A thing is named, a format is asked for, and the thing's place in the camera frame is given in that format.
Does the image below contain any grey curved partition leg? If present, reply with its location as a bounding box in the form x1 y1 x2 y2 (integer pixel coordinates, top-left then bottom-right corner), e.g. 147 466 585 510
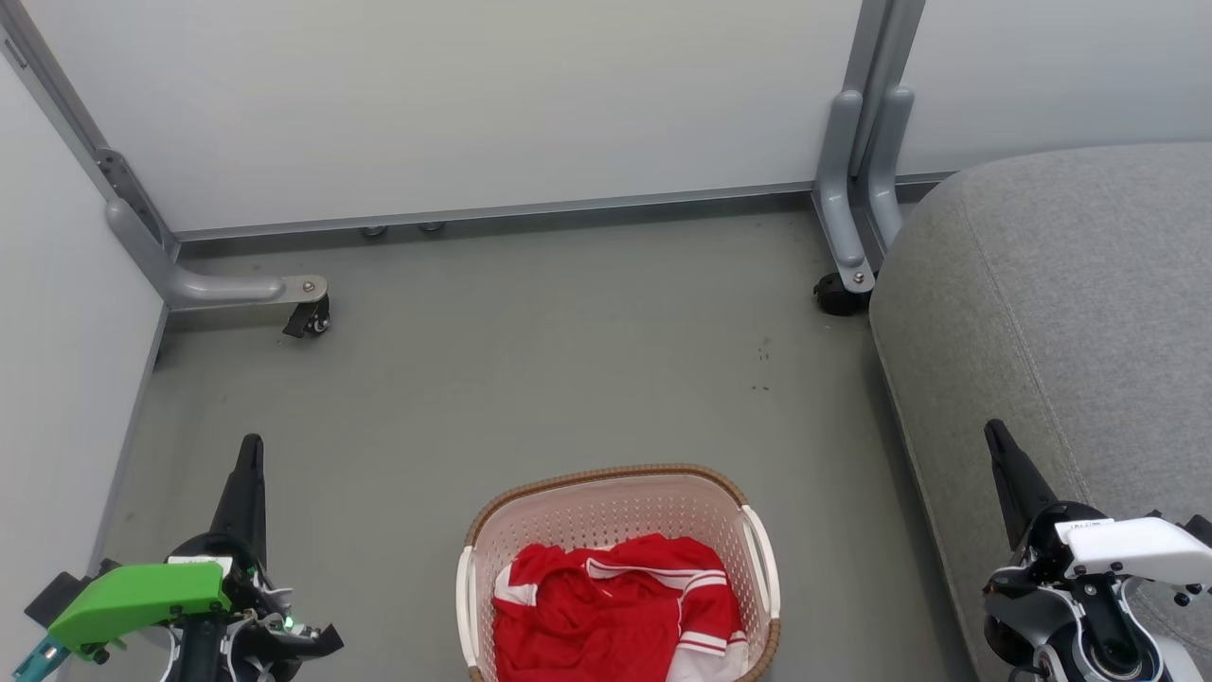
866 85 917 252
812 87 878 295
104 147 329 309

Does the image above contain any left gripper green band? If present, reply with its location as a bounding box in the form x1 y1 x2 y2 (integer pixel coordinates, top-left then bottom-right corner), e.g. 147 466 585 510
47 434 344 659

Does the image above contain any black caster wheel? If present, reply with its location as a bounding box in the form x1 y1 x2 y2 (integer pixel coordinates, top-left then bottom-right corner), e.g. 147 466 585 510
812 272 874 317
282 294 332 340

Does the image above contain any beige perforated laundry basket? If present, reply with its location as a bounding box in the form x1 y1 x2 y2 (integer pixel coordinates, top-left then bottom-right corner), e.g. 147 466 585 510
456 462 782 682

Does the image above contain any grey fabric sofa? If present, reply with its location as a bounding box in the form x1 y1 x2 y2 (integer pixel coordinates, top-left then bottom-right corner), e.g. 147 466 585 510
869 142 1212 682

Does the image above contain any teal cable connector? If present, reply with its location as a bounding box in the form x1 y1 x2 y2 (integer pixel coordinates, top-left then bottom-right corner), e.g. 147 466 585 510
11 637 69 682

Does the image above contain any grey partition bottom rail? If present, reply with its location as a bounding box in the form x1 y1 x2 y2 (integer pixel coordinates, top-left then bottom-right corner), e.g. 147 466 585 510
173 172 953 243

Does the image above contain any red white striped jersey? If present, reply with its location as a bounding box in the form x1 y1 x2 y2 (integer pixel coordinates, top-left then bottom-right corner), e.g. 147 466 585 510
492 533 749 682

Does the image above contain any grey partition frame post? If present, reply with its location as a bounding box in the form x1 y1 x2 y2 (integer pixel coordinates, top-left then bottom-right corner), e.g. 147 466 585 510
0 0 181 259
846 0 929 179

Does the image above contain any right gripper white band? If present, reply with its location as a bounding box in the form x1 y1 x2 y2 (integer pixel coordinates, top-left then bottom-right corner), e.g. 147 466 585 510
985 420 1212 607

